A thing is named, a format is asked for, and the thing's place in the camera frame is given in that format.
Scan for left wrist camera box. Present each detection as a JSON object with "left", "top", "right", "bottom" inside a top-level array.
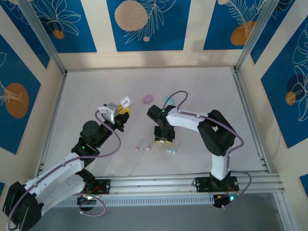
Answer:
[{"left": 97, "top": 103, "right": 121, "bottom": 125}]

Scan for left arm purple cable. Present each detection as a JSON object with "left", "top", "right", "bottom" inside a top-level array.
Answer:
[{"left": 5, "top": 111, "right": 121, "bottom": 229}]

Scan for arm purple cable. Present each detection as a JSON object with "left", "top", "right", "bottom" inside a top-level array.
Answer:
[
  {"left": 163, "top": 90, "right": 253, "bottom": 210},
  {"left": 5, "top": 111, "right": 121, "bottom": 229}
]

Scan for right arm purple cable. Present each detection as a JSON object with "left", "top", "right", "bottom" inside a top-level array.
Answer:
[{"left": 163, "top": 90, "right": 253, "bottom": 210}]

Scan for aluminium mounting rail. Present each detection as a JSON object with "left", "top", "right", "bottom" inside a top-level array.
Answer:
[{"left": 20, "top": 172, "right": 286, "bottom": 199}]

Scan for aluminium table side rail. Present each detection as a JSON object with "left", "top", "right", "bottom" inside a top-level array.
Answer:
[
  {"left": 231, "top": 67, "right": 272, "bottom": 174},
  {"left": 35, "top": 72, "right": 68, "bottom": 179}
]

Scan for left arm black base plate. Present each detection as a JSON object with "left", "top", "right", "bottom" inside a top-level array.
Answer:
[{"left": 83, "top": 179, "right": 111, "bottom": 195}]

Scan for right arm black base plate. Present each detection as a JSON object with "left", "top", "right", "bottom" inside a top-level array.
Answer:
[{"left": 194, "top": 177, "right": 240, "bottom": 193}]

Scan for grey slotted cable duct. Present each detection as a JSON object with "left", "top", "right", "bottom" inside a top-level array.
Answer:
[{"left": 51, "top": 194, "right": 216, "bottom": 208}]

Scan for aluminium frame post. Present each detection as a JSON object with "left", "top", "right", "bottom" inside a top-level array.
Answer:
[
  {"left": 234, "top": 0, "right": 282, "bottom": 73},
  {"left": 18, "top": 0, "right": 67, "bottom": 76}
]

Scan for aluminium frame leg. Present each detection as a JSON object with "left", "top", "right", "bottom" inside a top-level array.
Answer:
[{"left": 273, "top": 192, "right": 298, "bottom": 231}]

